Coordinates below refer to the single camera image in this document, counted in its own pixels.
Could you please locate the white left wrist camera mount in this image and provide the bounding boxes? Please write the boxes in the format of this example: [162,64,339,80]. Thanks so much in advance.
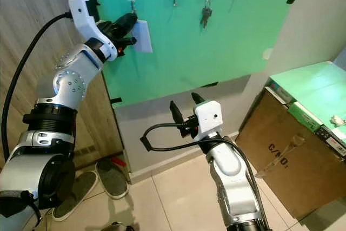
[69,0,115,54]

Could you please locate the keys with white charm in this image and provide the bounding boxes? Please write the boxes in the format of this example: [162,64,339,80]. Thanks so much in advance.
[331,114,346,127]

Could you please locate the green carton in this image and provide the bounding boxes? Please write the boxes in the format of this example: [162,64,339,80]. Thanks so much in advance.
[287,101,325,132]

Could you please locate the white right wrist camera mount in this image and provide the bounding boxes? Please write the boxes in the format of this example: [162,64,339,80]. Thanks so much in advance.
[194,100,224,141]

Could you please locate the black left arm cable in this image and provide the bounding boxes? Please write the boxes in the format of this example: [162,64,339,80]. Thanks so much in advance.
[2,11,74,162]

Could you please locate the wood grain cabinet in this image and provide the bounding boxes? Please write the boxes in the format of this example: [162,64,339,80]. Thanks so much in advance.
[0,0,126,170]

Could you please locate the small red object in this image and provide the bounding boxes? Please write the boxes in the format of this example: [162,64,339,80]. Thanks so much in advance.
[110,156,127,166]

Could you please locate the green wall board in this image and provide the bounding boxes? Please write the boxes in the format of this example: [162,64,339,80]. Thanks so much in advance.
[73,0,307,108]

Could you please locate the white key tag card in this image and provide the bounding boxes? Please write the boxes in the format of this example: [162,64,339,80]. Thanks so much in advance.
[132,19,154,54]

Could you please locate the large cardboard box table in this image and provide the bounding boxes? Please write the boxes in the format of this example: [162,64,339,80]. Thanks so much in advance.
[235,85,346,221]

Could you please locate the dark key bunch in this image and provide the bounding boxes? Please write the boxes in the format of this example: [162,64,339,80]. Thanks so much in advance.
[199,4,214,29]

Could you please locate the robot left leg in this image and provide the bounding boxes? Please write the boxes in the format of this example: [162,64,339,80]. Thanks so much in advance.
[111,221,136,231]

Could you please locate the grey robot torso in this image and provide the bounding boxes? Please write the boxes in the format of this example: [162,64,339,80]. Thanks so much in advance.
[0,203,42,231]

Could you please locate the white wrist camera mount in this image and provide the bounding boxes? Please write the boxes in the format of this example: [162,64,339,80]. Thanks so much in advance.
[194,100,224,141]
[69,0,115,54]

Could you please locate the grey slip-on shoe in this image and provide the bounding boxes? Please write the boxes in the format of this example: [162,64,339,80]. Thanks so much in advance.
[51,170,98,222]
[95,158,131,200]

